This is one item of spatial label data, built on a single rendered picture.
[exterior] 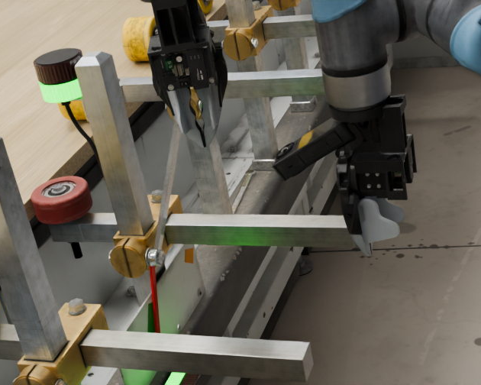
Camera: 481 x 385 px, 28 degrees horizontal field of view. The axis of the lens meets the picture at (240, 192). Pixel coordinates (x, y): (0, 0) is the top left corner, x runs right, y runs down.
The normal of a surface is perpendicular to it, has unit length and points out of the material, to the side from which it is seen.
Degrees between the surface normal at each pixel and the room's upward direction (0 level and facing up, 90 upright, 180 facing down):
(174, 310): 90
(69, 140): 0
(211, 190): 90
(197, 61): 89
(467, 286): 0
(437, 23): 79
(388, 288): 0
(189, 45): 90
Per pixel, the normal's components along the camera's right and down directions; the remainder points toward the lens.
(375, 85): 0.46, 0.34
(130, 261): -0.32, 0.49
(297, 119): -0.18, -0.87
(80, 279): 0.93, 0.00
